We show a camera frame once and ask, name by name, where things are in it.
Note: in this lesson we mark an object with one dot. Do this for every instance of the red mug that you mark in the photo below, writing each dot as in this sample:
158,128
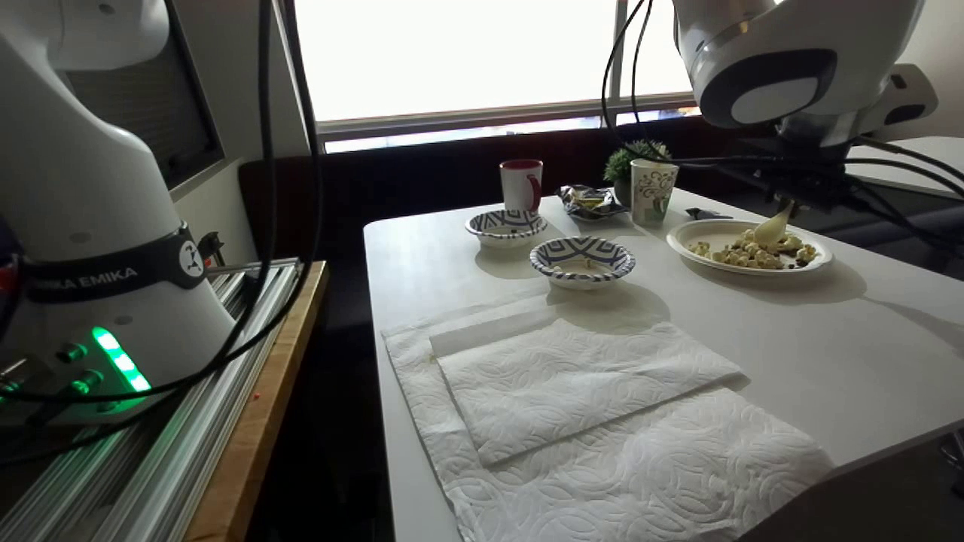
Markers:
522,184

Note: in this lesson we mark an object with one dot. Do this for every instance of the large white paper towel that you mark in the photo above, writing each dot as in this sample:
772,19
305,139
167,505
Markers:
701,466

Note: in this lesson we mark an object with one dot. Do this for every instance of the black snack packet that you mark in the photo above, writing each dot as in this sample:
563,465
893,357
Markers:
588,201

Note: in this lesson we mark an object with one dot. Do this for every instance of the small folded paper towel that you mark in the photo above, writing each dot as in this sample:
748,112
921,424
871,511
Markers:
529,380

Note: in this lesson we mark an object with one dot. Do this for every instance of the blue patterned bowl with popcorn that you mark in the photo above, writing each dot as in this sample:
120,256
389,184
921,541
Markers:
582,261

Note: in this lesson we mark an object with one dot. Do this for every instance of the blue patterned empty bowl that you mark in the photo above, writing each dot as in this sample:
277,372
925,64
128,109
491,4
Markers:
508,226

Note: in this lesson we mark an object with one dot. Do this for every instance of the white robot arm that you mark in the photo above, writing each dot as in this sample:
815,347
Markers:
112,309

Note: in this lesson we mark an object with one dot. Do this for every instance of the small green potted plant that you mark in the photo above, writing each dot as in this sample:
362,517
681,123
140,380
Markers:
621,164

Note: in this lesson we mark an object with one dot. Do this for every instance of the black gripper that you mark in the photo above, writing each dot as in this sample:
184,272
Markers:
799,165

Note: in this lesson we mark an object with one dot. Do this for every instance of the metal rail base frame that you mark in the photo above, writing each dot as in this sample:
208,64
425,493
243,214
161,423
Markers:
189,466

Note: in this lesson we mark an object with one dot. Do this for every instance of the white ceramic cup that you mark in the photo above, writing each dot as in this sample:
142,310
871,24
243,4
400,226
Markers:
648,189

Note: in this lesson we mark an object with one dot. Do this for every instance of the white plate with popcorn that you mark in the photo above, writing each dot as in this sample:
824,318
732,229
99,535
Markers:
736,249

